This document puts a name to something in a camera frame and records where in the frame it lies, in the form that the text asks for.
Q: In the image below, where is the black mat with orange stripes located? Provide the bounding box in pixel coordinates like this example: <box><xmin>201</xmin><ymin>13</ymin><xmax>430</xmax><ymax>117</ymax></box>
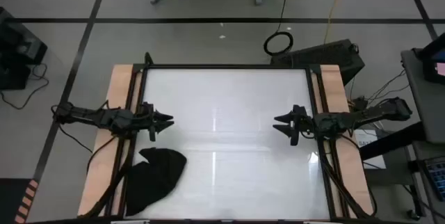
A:
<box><xmin>0</xmin><ymin>177</ymin><xmax>40</xmax><ymax>224</ymax></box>

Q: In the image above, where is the black equipment cart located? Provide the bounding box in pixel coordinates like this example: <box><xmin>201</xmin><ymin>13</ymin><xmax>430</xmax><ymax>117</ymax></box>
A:
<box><xmin>0</xmin><ymin>6</ymin><xmax>49</xmax><ymax>91</ymax></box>

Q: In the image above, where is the black computer tower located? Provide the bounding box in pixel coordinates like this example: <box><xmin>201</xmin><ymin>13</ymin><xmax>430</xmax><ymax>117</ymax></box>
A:
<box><xmin>270</xmin><ymin>38</ymin><xmax>366</xmax><ymax>86</ymax></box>

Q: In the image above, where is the grey side table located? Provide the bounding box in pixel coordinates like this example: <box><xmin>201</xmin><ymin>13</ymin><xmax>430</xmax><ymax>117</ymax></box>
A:
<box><xmin>400</xmin><ymin>48</ymin><xmax>445</xmax><ymax>145</ymax></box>

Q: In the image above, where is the black side table stand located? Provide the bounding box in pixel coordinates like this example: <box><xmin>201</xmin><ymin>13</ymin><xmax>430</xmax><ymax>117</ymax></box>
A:
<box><xmin>359</xmin><ymin>122</ymin><xmax>427</xmax><ymax>220</ymax></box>

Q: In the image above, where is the black keyboard with blue keys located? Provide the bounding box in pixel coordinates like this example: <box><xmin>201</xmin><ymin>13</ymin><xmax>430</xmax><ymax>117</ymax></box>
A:
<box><xmin>422</xmin><ymin>157</ymin><xmax>445</xmax><ymax>202</ymax></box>

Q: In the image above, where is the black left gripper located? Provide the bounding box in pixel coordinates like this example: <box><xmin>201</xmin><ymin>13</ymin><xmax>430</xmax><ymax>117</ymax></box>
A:
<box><xmin>138</xmin><ymin>101</ymin><xmax>175</xmax><ymax>143</ymax></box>

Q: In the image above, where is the black cable with coil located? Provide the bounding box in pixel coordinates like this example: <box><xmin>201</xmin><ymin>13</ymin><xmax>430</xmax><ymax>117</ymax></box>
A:
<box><xmin>263</xmin><ymin>0</ymin><xmax>295</xmax><ymax>57</ymax></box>

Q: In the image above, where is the black towel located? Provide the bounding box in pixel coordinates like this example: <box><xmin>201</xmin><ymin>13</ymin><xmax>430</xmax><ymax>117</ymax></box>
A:
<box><xmin>124</xmin><ymin>146</ymin><xmax>188</xmax><ymax>217</ymax></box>

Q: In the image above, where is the thin black floor cable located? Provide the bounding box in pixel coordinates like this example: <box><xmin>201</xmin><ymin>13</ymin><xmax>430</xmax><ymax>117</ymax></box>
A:
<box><xmin>0</xmin><ymin>63</ymin><xmax>49</xmax><ymax>110</ymax></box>

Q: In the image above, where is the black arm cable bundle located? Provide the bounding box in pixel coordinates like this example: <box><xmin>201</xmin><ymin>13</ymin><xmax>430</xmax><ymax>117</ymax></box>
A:
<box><xmin>81</xmin><ymin>135</ymin><xmax>136</xmax><ymax>218</ymax></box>
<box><xmin>318</xmin><ymin>136</ymin><xmax>378</xmax><ymax>220</ymax></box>

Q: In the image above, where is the black monitor with lit screen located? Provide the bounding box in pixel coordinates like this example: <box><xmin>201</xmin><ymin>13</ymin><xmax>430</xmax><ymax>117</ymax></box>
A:
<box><xmin>415</xmin><ymin>32</ymin><xmax>445</xmax><ymax>86</ymax></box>

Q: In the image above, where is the light wooden mounting board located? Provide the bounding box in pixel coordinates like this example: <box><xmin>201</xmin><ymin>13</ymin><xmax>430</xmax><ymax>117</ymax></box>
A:
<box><xmin>311</xmin><ymin>64</ymin><xmax>375</xmax><ymax>218</ymax></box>
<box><xmin>76</xmin><ymin>64</ymin><xmax>144</xmax><ymax>217</ymax></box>

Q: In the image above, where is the black metal table frame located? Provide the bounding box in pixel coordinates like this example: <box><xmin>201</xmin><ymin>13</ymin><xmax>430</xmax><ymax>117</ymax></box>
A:
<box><xmin>104</xmin><ymin>51</ymin><xmax>350</xmax><ymax>220</ymax></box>

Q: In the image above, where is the yellow cable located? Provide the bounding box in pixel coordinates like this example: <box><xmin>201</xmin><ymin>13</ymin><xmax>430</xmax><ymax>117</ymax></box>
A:
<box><xmin>323</xmin><ymin>0</ymin><xmax>348</xmax><ymax>44</ymax></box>

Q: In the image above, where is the small black hub box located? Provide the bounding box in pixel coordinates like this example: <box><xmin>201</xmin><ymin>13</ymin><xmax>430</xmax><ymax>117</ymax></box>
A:
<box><xmin>351</xmin><ymin>95</ymin><xmax>370</xmax><ymax>113</ymax></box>

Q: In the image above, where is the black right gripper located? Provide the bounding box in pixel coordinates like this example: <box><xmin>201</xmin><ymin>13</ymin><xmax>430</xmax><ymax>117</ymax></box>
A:
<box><xmin>272</xmin><ymin>104</ymin><xmax>316</xmax><ymax>147</ymax></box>

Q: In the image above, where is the white paper sheet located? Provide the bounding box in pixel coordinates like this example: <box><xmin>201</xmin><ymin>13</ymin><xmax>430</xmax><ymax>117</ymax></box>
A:
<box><xmin>354</xmin><ymin>129</ymin><xmax>387</xmax><ymax>170</ymax></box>

